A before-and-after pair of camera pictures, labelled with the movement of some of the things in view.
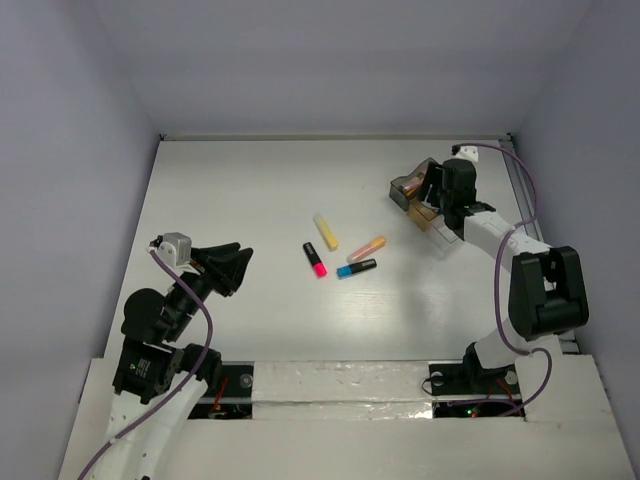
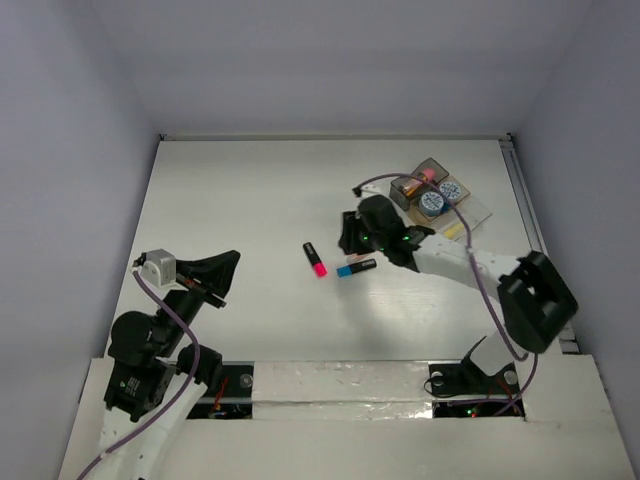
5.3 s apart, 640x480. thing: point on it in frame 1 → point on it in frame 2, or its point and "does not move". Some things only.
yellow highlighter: (328, 237) → (450, 232)
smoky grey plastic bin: (404, 189) does not move
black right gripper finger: (432, 187) → (351, 240)
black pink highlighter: (315, 260) does not move
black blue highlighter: (356, 267) does not move
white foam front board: (373, 421) does not move
